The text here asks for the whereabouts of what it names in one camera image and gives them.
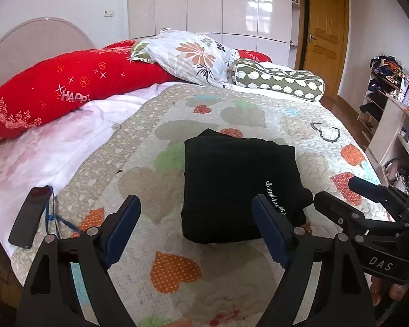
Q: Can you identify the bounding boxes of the black pants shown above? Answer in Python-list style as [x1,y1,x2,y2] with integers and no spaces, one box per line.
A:
[181,129,313,244]

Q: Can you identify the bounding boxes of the person right hand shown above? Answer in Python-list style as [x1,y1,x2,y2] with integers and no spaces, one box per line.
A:
[369,275,409,306]

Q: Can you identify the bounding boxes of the black smartphone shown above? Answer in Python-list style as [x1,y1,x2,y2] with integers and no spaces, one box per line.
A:
[8,185,53,249]

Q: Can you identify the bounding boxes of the white shelf unit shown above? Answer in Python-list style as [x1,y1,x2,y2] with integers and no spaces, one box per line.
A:
[366,95,409,184]

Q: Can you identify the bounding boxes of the heart pattern quilt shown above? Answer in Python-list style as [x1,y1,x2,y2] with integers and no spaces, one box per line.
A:
[10,83,393,327]

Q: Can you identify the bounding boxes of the white bed sheet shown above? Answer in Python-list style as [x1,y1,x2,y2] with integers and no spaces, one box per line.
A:
[0,82,171,256]

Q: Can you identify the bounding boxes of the shoe rack with shoes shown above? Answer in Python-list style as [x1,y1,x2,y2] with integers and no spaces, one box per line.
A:
[355,54,406,143]

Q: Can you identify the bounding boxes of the green hedgehog bolster pillow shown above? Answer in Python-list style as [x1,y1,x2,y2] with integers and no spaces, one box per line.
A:
[230,58,326,101]

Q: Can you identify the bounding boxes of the wooden door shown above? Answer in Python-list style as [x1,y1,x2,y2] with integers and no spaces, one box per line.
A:
[296,0,350,100]

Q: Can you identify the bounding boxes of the red happy blanket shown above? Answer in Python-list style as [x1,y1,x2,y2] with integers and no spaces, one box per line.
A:
[0,40,269,141]

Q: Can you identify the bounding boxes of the pink headboard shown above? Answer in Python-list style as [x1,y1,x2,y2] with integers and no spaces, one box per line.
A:
[0,17,94,86]

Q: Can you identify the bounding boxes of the white wardrobe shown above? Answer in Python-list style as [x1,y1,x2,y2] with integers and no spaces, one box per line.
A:
[128,0,297,67]

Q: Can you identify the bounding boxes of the floral white pillow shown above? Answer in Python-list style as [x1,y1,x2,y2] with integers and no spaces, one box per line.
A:
[130,29,240,87]

